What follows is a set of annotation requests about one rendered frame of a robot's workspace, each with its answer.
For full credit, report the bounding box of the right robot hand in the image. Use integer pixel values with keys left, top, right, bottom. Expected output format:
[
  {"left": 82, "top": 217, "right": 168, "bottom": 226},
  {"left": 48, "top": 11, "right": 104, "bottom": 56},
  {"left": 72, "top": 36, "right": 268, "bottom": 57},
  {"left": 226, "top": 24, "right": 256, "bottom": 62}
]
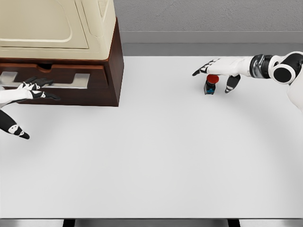
[{"left": 192, "top": 58, "right": 244, "bottom": 94}]

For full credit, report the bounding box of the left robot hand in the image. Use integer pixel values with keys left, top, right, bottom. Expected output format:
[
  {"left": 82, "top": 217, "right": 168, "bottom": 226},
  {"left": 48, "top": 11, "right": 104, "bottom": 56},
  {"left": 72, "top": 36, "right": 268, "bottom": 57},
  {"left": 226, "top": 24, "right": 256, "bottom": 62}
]
[{"left": 0, "top": 76, "right": 61, "bottom": 140}]

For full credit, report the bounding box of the red button black switch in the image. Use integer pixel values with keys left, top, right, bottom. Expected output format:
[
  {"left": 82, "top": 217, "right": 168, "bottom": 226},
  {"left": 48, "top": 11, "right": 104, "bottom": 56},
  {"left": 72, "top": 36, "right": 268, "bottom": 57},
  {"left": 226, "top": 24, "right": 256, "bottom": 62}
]
[{"left": 204, "top": 74, "right": 220, "bottom": 96}]

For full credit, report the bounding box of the brown drawer with metal handle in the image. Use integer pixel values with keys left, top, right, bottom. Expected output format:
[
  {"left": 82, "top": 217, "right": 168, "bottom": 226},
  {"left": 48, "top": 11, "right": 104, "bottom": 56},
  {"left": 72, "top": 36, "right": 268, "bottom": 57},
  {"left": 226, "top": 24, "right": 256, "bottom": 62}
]
[{"left": 0, "top": 62, "right": 110, "bottom": 90}]

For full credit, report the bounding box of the brown wooden cabinet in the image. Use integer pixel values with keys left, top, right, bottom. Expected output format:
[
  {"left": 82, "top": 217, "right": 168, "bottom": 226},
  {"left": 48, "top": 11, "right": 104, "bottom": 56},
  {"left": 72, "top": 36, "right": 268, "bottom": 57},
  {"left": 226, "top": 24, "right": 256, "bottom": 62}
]
[{"left": 0, "top": 17, "right": 125, "bottom": 107}]

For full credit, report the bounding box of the cream printer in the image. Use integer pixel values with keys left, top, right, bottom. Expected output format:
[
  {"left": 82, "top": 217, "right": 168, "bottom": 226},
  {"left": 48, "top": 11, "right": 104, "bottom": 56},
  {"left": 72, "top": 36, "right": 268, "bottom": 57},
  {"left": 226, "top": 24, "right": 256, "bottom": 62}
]
[{"left": 0, "top": 0, "right": 118, "bottom": 61}]

